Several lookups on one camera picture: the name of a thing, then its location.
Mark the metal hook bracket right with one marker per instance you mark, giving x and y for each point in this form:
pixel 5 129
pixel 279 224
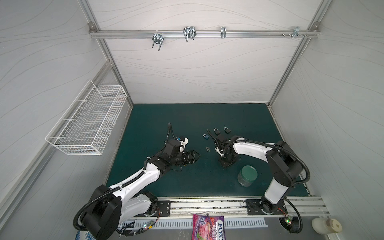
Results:
pixel 295 34

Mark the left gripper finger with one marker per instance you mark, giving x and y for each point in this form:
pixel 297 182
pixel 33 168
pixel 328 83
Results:
pixel 192 163
pixel 195 154

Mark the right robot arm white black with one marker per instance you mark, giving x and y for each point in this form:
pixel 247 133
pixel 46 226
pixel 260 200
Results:
pixel 286 167

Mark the small metal bracket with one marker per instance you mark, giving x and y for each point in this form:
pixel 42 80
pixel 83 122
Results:
pixel 223 32

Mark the white plastic bottle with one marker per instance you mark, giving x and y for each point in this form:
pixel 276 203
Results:
pixel 326 226

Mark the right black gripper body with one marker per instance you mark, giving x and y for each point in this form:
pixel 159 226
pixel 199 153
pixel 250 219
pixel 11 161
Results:
pixel 221 146

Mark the metal u-bolt clamp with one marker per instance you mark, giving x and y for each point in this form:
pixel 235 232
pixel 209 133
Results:
pixel 157 39
pixel 189 33

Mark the purple candy bag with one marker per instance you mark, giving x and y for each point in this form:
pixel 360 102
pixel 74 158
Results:
pixel 208 228

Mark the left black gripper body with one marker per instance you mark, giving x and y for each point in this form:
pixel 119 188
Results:
pixel 185 156

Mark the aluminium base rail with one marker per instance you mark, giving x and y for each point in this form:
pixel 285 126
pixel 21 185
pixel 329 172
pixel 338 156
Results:
pixel 231 207

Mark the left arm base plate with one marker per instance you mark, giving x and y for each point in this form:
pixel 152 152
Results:
pixel 159 208

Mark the blue white ceramic plate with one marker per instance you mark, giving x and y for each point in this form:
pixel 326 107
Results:
pixel 84 235

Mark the white wire basket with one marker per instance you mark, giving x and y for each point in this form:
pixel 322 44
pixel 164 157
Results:
pixel 85 127

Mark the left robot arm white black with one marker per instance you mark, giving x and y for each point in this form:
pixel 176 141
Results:
pixel 109 207

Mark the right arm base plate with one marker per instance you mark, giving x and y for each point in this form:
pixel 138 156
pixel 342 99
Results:
pixel 255 207

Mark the metal u-bolt clamp left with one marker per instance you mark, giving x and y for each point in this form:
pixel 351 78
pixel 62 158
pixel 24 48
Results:
pixel 157 39

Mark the metal u-bolt clamp middle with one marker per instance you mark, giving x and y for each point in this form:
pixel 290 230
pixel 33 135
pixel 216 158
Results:
pixel 189 33

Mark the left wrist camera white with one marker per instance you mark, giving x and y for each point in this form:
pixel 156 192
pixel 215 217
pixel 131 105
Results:
pixel 184 141

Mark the aluminium cross rail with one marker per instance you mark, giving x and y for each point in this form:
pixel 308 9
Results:
pixel 201 34

